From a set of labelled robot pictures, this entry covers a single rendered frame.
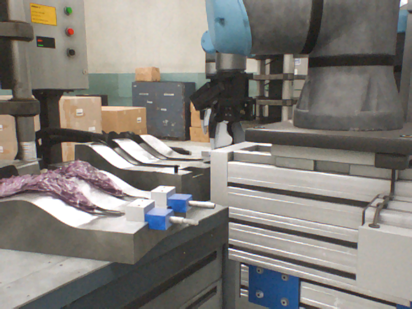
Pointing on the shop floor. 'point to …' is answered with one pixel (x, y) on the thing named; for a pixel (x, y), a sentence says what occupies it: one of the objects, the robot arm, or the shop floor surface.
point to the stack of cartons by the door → (196, 132)
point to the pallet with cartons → (124, 119)
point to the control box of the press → (51, 60)
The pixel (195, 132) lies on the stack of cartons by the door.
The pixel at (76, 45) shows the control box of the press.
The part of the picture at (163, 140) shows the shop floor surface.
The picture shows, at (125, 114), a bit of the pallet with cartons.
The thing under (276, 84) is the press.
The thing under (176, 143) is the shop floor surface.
